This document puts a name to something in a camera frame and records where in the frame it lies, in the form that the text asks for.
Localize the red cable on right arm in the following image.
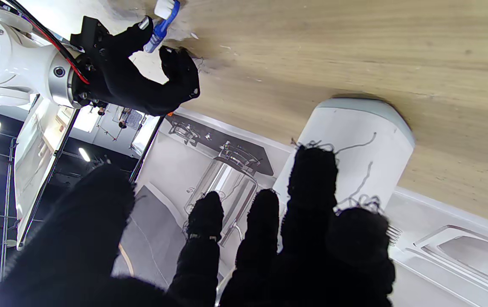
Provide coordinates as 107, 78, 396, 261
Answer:
3, 0, 92, 84

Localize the blue toothbrush with white bristles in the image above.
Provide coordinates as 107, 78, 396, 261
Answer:
144, 0, 180, 54

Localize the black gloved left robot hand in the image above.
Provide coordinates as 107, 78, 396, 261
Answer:
0, 145, 396, 307

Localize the white divided toothbrush holder cup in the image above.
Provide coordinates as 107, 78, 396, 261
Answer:
271, 98, 415, 252

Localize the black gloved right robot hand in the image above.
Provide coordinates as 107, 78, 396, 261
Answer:
71, 17, 200, 116

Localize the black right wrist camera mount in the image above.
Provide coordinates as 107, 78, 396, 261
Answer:
71, 16, 111, 56

